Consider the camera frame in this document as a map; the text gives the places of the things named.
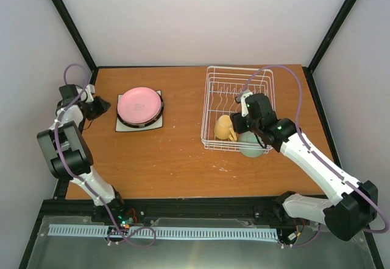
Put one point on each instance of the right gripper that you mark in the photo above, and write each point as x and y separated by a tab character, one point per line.
237	126

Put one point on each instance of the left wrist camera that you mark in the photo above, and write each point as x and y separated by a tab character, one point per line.
87	95

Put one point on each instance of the white square plate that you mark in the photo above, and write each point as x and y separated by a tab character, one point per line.
152	126

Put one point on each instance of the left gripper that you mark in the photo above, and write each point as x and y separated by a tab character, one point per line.
102	108

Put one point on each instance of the right black frame post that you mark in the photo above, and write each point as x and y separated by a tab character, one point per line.
338	21

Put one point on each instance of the light blue cable duct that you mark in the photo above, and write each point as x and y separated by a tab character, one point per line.
167	233

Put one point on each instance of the white wire dish rack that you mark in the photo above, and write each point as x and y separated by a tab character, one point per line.
223	84

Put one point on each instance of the black frame post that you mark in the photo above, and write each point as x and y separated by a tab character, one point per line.
338	21
75	34

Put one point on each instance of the yellow ceramic mug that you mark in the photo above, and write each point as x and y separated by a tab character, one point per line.
223	129

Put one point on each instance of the black round plate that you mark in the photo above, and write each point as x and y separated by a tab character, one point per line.
160	112

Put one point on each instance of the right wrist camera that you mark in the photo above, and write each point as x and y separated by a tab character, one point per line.
241	99

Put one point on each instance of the left black frame post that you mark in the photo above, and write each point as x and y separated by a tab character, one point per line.
75	34

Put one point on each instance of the pink round plate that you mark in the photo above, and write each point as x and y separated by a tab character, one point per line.
139	105

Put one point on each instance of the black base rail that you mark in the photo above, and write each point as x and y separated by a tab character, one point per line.
201	209

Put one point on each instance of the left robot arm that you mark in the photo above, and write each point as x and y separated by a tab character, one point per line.
66	152

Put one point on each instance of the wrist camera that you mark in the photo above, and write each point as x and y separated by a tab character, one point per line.
241	99
87	95

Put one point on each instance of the metal base plate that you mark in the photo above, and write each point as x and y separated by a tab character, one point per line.
316	248

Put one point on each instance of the green ceramic bowl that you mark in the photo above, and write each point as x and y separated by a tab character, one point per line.
250	146

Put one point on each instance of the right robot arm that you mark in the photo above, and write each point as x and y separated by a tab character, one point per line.
284	136

